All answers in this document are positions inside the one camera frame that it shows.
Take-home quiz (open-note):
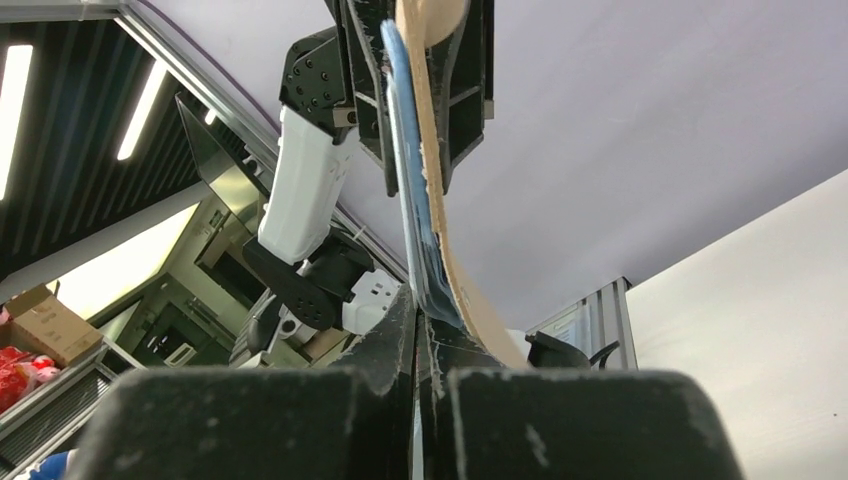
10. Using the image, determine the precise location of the cardboard box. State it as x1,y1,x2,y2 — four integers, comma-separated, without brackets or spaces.
1,285,103,368

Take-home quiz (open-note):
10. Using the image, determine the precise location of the beige card holder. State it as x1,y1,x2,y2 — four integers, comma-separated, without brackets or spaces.
380,1,528,369

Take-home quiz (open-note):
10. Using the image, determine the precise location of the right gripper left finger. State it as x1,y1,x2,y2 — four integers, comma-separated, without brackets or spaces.
68,287,417,479

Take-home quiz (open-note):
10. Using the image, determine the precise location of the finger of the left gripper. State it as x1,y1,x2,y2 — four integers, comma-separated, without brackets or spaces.
327,0,398,197
427,0,495,190

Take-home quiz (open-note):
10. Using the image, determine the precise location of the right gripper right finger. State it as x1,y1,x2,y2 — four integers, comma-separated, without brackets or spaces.
418,317,743,479

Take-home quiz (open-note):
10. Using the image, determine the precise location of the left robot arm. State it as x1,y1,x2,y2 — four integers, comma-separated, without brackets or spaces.
245,1,494,335

